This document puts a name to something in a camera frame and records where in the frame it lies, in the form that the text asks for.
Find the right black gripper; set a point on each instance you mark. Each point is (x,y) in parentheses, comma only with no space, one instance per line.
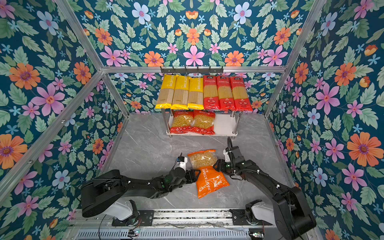
(220,165)

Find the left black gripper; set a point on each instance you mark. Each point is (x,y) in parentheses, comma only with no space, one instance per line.
(194,175)

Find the orange macaroni bag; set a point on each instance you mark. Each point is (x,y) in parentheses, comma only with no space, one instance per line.
(209,179)

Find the red macaroni bag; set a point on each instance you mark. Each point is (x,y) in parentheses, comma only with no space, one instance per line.
(203,123)
(182,122)

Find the red spaghetti pack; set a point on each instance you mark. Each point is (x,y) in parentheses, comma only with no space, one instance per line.
(211,97)
(240,95)
(225,94)

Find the yellow spaghetti pack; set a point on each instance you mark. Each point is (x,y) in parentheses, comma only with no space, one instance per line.
(196,94)
(181,93)
(166,94)

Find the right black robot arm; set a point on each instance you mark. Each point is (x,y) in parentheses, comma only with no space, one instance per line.
(289,210)

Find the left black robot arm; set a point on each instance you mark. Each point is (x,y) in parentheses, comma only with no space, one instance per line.
(100,193)

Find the white two-tier shelf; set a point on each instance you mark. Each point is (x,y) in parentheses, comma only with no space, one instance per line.
(226,122)

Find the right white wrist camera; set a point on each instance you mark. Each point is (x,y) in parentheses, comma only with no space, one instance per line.
(226,155)

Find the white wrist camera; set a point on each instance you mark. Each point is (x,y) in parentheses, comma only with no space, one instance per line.
(226,155)
(181,162)

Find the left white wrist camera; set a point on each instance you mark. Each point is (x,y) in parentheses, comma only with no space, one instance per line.
(181,162)

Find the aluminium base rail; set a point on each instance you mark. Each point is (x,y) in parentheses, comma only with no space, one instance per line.
(180,219)

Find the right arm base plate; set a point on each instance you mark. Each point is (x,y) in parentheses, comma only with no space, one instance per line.
(242,217)

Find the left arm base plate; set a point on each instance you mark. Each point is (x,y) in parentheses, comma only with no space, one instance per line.
(135,217)

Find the metal hook rail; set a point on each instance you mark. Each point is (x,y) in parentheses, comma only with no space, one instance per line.
(191,70)

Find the white vented cable duct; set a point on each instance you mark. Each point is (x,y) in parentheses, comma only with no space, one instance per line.
(164,234)

